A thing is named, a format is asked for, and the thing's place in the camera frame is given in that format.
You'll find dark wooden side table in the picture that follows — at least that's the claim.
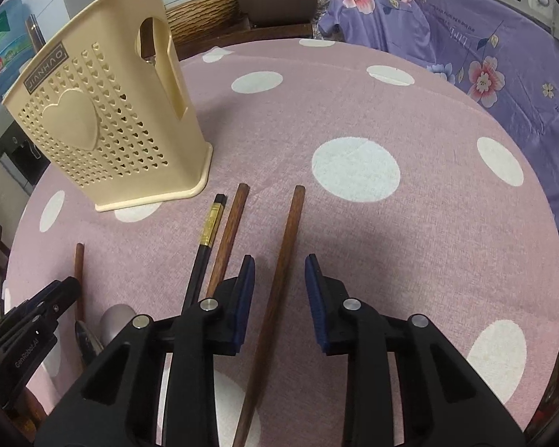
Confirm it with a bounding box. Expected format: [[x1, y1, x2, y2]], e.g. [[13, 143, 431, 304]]
[[174, 23, 313, 61]]

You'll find blue water bottle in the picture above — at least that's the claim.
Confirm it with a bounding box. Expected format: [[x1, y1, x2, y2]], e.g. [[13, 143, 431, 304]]
[[0, 0, 35, 100]]

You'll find grey water dispenser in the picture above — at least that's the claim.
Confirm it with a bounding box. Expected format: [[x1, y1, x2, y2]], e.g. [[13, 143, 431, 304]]
[[0, 105, 49, 195]]

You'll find matte grey spoon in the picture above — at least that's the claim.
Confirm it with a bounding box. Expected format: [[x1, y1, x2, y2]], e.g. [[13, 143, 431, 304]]
[[100, 304, 136, 346]]

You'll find shiny steel spoon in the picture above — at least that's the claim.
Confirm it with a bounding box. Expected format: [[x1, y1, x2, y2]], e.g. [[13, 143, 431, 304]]
[[74, 320, 104, 367]]

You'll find cream plastic utensil holder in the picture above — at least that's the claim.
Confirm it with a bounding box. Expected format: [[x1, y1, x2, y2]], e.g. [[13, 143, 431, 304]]
[[3, 0, 213, 212]]

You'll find pink polka dot tablecloth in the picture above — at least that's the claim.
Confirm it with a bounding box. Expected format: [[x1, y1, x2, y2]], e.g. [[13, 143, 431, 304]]
[[4, 39, 559, 446]]

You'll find black chopstick gold band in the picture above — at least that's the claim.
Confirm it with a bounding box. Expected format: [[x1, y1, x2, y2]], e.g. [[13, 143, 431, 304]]
[[181, 194, 227, 313]]

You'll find black chopstick silver band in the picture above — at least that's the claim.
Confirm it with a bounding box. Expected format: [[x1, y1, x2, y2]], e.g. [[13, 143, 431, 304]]
[[74, 243, 85, 321]]

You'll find woven brown basin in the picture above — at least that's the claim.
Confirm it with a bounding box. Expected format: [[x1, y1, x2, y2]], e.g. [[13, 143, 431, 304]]
[[166, 0, 240, 44]]

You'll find purple floral cloth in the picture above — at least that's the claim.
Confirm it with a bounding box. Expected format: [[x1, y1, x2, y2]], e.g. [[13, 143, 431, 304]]
[[318, 0, 559, 228]]

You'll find dark wooden chopstick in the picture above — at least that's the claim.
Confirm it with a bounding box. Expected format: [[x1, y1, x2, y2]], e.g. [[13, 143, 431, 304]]
[[206, 183, 250, 298]]

